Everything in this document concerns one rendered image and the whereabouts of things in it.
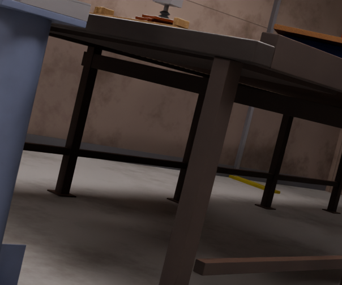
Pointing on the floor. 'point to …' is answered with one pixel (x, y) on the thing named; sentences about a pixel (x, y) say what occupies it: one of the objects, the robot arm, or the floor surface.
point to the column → (8, 122)
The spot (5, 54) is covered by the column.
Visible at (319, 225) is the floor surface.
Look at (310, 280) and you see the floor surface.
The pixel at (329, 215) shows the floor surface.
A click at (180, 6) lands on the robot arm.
